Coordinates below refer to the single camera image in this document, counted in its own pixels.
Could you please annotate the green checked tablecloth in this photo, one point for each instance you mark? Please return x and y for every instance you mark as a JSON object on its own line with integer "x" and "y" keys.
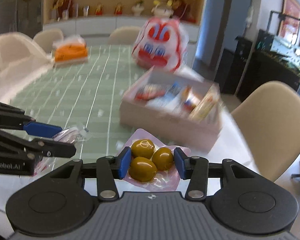
{"x": 86, "y": 94}

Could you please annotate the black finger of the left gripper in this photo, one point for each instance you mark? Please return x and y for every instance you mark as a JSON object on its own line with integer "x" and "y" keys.
{"x": 51, "y": 148}

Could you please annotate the orange tissue box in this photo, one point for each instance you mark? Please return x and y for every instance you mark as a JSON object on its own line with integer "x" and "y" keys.
{"x": 71, "y": 49}

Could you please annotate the blue white snack tube pack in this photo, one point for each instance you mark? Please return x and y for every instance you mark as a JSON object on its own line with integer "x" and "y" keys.
{"x": 169, "y": 101}

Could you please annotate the cream chair right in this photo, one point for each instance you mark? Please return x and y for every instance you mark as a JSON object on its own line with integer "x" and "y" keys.
{"x": 269, "y": 120}

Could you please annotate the wooden display shelf cabinet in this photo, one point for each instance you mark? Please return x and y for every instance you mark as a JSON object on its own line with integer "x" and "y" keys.
{"x": 98, "y": 18}

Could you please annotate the green plums vacuum pack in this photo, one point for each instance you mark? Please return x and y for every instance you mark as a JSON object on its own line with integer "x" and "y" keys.
{"x": 151, "y": 164}

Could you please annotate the cream chair far middle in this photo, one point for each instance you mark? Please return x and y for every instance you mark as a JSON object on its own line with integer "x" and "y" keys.
{"x": 124, "y": 35}

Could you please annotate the red white snack bag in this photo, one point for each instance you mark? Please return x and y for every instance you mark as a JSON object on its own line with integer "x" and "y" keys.
{"x": 150, "y": 91}

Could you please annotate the cream chair far left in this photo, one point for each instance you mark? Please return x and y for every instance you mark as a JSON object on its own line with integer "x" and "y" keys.
{"x": 46, "y": 38}

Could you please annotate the long crispy rice bar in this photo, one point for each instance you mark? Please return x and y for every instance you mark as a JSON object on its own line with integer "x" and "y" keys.
{"x": 202, "y": 110}

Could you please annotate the red white bunny plush bag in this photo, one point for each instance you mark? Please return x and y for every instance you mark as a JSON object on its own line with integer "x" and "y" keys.
{"x": 161, "y": 43}

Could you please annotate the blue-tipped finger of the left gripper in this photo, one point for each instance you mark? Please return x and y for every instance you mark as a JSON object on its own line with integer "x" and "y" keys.
{"x": 41, "y": 130}

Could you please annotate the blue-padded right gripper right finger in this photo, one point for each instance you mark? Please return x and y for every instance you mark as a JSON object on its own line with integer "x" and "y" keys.
{"x": 195, "y": 169}

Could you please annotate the round cake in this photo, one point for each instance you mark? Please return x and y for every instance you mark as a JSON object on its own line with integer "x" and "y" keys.
{"x": 190, "y": 99}

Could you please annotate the cream chair left near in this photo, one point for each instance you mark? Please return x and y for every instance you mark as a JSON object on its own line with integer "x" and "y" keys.
{"x": 21, "y": 61}

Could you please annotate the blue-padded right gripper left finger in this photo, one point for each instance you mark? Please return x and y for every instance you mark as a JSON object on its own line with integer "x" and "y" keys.
{"x": 108, "y": 169}

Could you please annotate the cream chair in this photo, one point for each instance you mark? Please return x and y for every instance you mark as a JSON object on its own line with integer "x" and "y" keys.
{"x": 21, "y": 61}
{"x": 46, "y": 38}
{"x": 124, "y": 35}
{"x": 269, "y": 120}

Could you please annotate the pink cardboard gift box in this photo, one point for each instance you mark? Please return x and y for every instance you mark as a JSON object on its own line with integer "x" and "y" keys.
{"x": 171, "y": 120}

